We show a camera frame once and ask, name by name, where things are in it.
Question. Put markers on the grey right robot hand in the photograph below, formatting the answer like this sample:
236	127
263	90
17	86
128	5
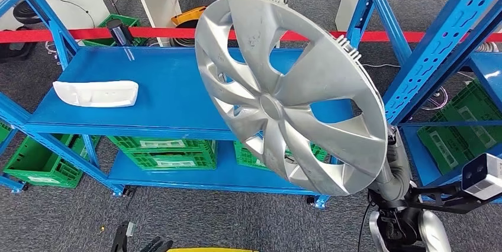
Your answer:
398	164

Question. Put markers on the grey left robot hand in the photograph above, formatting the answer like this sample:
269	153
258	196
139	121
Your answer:
157	247

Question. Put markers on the silver wheel cover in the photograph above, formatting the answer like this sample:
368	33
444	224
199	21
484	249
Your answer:
290	97

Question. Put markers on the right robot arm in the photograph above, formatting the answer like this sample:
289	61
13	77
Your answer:
431	230

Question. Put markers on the white plastic trim part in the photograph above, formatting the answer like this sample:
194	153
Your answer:
98	93

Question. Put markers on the yellow floor tape square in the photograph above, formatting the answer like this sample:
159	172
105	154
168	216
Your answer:
211	250

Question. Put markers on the chrome stool base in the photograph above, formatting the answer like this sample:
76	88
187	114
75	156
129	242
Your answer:
441	103

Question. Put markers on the open green plastic crate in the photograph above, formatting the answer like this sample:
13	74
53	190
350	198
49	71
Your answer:
35	164

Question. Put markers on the black tire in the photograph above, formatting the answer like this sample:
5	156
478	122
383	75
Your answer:
17	52
182	43
26	13

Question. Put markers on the red barrier tape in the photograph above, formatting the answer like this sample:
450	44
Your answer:
157	32

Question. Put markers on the stool with chrome base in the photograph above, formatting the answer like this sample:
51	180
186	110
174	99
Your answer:
53	52

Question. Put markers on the yellow plastic cover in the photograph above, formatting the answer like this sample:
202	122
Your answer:
186	17

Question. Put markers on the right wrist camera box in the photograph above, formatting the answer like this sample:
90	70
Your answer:
482	175

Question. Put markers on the black barrier post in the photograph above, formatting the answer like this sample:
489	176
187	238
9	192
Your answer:
117	32

